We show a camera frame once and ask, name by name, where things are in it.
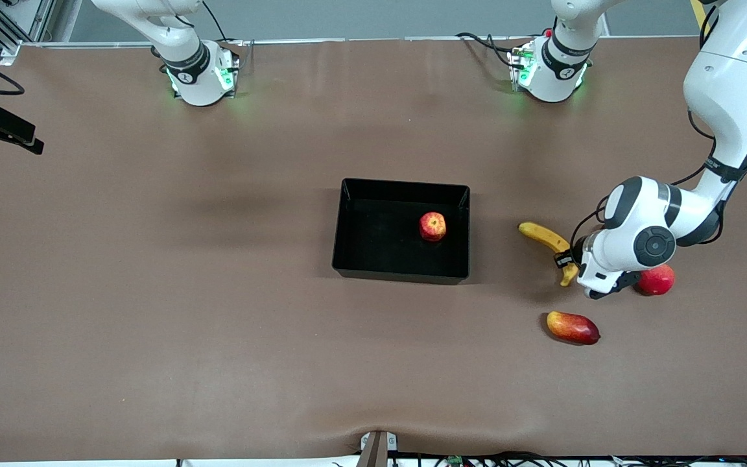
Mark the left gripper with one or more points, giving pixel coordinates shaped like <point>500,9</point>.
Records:
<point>576,250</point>

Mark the yellow banana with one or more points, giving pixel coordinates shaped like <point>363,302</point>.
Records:
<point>542,235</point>

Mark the red yellow apple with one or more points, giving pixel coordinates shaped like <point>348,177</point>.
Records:
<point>432,226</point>

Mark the black plastic box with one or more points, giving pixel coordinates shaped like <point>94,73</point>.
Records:
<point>380,253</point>

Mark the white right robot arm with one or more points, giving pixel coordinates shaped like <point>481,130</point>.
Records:
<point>192,71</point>

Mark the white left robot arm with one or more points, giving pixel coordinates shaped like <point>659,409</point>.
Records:
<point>639,214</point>

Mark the red yellow mango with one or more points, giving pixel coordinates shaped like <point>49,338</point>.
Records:
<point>572,327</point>

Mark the brown table mat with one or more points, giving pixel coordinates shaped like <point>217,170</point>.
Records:
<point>373,357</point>

